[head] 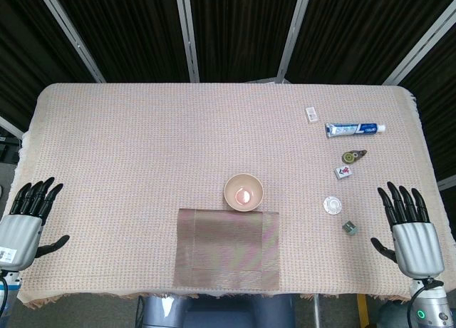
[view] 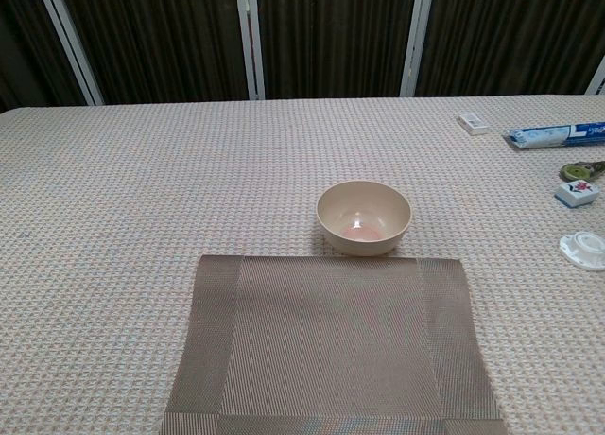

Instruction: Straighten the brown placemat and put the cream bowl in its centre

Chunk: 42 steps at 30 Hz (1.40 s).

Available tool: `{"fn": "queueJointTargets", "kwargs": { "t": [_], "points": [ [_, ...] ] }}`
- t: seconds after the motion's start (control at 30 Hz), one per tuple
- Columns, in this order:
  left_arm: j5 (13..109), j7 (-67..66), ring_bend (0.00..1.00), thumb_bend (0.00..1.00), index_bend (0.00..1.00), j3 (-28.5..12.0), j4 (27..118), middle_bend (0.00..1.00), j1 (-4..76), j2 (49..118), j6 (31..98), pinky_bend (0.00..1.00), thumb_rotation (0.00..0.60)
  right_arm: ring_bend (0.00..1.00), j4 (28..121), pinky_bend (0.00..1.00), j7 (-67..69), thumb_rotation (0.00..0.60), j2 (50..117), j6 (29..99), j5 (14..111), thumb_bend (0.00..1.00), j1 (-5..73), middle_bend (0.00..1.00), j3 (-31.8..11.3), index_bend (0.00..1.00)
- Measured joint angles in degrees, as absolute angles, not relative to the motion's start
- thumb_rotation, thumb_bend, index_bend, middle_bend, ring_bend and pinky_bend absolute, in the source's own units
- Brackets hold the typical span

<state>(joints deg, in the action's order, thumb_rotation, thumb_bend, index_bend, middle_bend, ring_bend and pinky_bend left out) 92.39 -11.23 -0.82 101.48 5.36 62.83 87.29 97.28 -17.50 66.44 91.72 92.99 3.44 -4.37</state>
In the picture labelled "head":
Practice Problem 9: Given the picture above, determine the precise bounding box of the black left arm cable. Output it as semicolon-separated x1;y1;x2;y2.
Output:
0;275;9;309

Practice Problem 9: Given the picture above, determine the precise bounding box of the blue white toothpaste tube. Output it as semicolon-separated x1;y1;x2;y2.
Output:
323;122;387;139

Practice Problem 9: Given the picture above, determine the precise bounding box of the white mahjong tile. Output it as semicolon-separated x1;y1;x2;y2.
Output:
333;165;354;180

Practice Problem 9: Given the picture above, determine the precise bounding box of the white round cap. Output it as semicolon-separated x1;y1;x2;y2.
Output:
322;195;343;215

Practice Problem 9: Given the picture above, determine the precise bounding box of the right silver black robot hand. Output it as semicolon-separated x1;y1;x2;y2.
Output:
370;180;446;281

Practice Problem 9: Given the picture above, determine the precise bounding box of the pink woven tablecloth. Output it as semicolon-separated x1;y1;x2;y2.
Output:
0;81;456;307

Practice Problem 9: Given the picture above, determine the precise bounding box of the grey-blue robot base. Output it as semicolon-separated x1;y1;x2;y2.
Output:
137;294;296;328

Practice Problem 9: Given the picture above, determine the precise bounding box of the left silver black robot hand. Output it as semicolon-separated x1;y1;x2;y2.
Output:
0;177;71;272

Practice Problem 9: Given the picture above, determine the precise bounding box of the beige bowl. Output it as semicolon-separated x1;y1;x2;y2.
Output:
223;173;265;213

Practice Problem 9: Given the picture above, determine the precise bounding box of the black equipment box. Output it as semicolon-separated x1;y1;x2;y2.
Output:
0;135;21;165

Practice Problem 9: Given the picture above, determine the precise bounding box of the dark pleated screen panel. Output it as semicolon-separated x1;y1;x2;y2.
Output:
49;0;190;83
0;0;101;129
398;21;456;186
284;0;456;85
187;0;304;83

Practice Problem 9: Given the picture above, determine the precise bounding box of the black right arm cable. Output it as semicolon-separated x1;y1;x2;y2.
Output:
408;280;446;311

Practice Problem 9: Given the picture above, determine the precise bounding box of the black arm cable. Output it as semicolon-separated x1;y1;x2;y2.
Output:
408;280;446;311
0;275;9;309

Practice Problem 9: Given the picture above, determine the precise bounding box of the brown woven placemat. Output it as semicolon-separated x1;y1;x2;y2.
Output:
172;208;281;292

